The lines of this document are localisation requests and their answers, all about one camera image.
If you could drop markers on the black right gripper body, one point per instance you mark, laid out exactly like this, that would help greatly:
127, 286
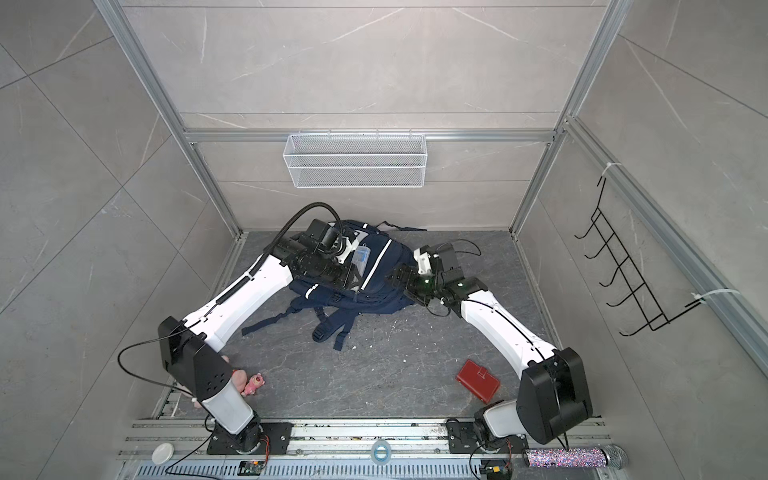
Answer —
422, 287

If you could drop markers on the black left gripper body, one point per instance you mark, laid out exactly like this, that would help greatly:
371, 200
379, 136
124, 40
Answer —
332, 270

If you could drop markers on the navy blue student backpack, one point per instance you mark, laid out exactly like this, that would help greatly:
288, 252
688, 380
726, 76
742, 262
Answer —
337, 310

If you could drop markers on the red wallet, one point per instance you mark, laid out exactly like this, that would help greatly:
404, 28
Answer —
478, 380

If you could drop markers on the clear plastic eraser box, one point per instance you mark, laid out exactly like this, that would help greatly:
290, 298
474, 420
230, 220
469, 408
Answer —
360, 259

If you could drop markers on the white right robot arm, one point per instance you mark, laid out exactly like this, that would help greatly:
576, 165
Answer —
553, 395

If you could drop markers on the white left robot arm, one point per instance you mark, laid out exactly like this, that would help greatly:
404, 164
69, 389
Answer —
190, 348

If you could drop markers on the pink plush doll red dress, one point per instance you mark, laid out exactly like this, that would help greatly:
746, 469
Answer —
245, 384

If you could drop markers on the clear tape roll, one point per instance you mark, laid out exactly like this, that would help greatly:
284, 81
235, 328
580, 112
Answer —
381, 452

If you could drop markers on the glittery purple tube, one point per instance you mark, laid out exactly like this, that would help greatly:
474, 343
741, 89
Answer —
608, 456

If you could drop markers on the white round cap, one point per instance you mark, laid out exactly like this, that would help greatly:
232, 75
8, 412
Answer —
162, 454

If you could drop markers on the white wire mesh basket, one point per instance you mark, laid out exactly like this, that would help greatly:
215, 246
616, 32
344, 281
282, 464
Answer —
356, 160

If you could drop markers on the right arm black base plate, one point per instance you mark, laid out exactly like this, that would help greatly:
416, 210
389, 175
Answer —
471, 436

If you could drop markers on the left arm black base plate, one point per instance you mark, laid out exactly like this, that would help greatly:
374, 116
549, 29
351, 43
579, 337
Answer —
255, 439

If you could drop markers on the black wire hook rack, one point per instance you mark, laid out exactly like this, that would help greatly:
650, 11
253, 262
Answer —
627, 272

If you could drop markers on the aluminium rail frame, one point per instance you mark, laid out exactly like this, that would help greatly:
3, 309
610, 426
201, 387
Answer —
340, 449

